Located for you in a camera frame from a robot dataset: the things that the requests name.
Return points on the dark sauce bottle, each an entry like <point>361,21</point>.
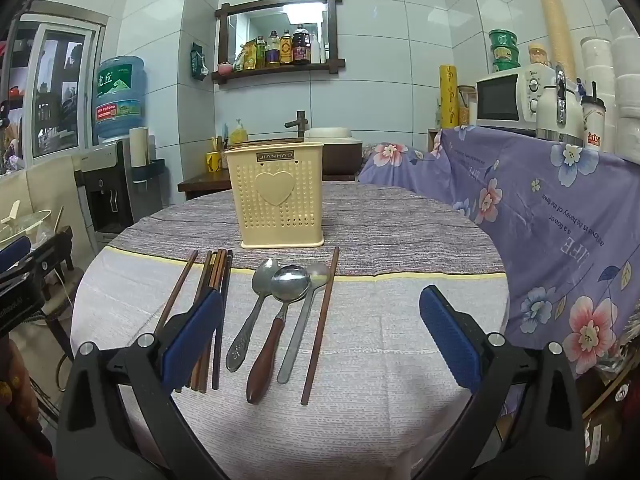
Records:
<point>301,46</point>

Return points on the wooden-handled steel spoon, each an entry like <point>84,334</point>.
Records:
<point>288,285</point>

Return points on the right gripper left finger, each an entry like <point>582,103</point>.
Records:
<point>95,440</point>

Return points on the water dispenser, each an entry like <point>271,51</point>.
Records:
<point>118,194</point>

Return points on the green instant noodle cups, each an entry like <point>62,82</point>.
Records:
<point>504,50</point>

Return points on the wooden faucet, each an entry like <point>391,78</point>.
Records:
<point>300,123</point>

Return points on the yellow roll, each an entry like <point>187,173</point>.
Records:
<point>449,105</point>

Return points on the white electric kettle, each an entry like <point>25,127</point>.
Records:
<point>559,115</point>

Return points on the purple floral cloth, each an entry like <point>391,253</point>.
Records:
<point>564,221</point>

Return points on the cream plastic utensil holder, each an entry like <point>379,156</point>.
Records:
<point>277,192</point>

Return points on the tall paper cup stack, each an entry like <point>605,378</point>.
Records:
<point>559,36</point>

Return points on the yellow mug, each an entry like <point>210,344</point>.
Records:
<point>214,162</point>

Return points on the white rice cooker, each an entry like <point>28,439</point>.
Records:
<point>328,133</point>

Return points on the yellow soap bottle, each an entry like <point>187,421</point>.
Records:
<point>238,135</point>

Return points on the green hanging packet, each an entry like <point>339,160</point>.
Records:
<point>199,69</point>

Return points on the dark black chopstick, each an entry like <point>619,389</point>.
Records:
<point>223,290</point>

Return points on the blue water jug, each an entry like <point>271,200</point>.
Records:
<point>118,97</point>

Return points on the wooden framed mirror shelf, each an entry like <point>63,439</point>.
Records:
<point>249,35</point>

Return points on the white drink cup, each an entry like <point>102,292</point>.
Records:
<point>593,112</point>

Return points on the white stacked bowls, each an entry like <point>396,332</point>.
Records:
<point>613,64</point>

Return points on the white microwave oven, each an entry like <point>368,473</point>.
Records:
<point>509,99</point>

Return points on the plain steel spoon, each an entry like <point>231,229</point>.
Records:
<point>319,276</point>

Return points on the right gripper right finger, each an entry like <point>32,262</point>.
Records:
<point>546,438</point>

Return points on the orange sauce bottle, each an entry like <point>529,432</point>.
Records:
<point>285,47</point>

